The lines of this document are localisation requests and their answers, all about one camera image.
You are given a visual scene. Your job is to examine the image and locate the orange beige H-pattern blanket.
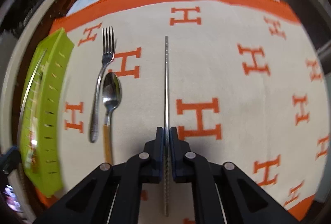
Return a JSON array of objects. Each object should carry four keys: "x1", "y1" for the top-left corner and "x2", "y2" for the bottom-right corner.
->
[{"x1": 36, "y1": 0, "x2": 330, "y2": 220}]

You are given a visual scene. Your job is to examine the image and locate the twisted steel chopstick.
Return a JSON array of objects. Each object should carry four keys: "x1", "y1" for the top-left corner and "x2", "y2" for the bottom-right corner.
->
[{"x1": 163, "y1": 36, "x2": 170, "y2": 217}]

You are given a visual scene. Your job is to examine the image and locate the green plastic utensil tray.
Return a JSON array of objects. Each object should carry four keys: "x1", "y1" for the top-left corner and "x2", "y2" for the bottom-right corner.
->
[{"x1": 19, "y1": 28, "x2": 74, "y2": 197}]

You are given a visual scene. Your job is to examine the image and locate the steel teaspoon wooden handle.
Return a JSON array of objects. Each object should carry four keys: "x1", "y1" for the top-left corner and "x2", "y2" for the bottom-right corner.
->
[{"x1": 102, "y1": 72, "x2": 122, "y2": 165}]

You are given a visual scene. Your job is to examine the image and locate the smartphone on gripper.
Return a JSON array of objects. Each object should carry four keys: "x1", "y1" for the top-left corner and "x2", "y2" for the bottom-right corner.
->
[{"x1": 3, "y1": 184, "x2": 22, "y2": 213}]

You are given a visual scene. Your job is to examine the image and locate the steel fork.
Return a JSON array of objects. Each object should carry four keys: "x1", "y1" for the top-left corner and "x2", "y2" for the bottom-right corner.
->
[{"x1": 89, "y1": 26, "x2": 116, "y2": 143}]

